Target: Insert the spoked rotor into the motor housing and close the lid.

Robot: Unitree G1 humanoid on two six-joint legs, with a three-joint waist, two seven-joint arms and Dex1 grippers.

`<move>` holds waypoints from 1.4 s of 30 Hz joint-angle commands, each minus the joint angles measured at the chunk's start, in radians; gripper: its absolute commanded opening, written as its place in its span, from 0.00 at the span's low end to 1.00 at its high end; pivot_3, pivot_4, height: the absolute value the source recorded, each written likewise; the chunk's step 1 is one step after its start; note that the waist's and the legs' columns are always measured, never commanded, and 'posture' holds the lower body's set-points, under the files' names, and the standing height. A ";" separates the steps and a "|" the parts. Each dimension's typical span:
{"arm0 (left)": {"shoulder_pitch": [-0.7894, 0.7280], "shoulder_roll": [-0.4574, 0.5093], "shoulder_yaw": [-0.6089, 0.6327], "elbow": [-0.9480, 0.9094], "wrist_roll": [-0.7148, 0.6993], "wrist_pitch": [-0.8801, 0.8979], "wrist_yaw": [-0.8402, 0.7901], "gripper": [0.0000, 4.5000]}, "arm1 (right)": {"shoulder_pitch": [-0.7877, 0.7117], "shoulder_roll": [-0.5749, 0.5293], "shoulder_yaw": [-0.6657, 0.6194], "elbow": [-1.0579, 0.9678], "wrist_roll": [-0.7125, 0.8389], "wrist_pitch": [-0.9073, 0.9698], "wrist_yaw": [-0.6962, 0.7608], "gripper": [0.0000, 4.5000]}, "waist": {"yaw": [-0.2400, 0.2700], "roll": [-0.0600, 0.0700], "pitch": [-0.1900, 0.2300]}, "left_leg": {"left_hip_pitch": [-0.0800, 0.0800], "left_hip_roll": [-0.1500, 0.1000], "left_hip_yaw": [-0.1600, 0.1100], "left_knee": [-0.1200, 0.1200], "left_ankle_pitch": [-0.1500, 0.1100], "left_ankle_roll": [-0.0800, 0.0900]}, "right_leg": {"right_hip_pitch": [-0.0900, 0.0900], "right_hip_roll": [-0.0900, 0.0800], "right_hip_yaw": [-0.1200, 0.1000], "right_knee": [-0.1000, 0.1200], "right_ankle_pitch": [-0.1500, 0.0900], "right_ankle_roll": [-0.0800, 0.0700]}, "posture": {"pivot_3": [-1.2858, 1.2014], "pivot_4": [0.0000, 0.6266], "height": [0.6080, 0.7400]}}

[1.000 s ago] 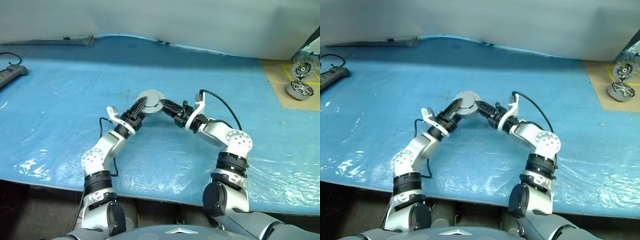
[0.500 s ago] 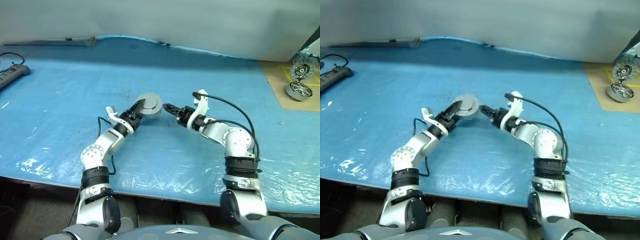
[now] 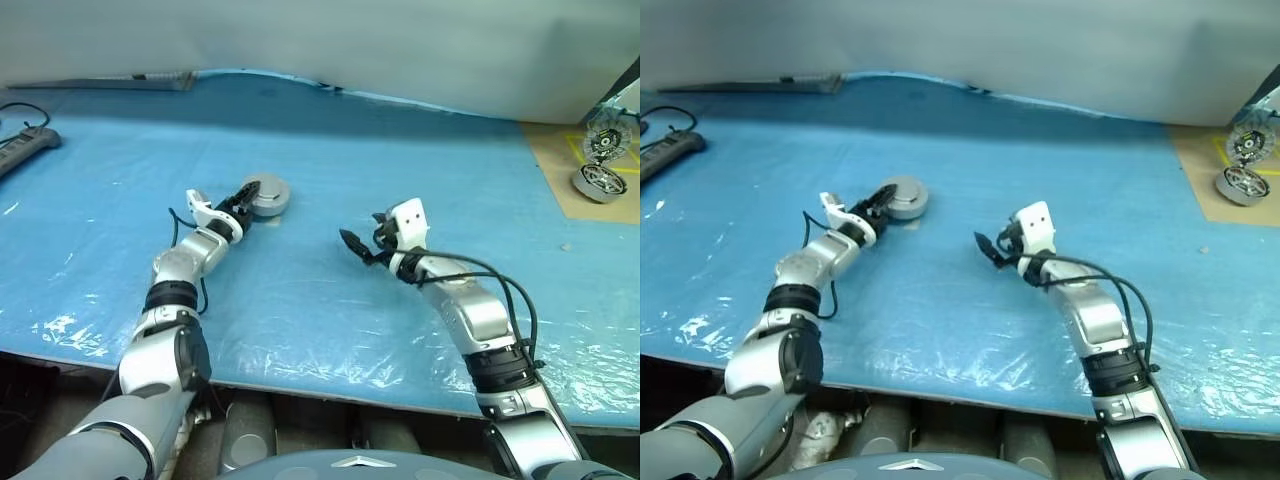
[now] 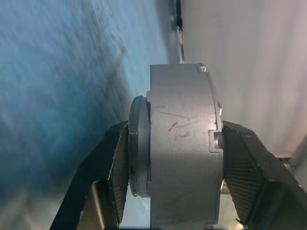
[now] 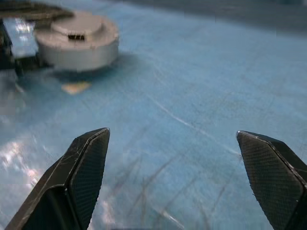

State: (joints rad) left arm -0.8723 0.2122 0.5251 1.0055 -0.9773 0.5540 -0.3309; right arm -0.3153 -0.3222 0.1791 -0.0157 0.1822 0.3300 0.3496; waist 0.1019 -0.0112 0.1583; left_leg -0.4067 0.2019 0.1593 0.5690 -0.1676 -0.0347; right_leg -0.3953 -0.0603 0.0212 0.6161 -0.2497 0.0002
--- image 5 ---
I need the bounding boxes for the blue plastic table mat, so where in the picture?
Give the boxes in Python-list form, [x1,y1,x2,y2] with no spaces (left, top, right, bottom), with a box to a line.
[0,0,307,230]

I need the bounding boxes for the grey motor housing copper windings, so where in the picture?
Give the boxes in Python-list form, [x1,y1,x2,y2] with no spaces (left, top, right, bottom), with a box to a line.
[35,40,120,73]

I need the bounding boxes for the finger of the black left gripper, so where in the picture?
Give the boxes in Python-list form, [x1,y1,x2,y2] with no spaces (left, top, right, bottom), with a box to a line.
[0,1,74,20]
[14,55,52,75]

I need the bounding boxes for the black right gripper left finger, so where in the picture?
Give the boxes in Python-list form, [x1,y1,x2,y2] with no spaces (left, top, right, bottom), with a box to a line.
[4,127,111,230]

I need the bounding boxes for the small tan scrap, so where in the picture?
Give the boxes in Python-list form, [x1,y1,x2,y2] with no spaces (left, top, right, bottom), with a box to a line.
[61,80,92,96]

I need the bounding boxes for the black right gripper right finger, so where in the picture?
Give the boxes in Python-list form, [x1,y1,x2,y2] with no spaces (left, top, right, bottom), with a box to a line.
[236,130,307,230]

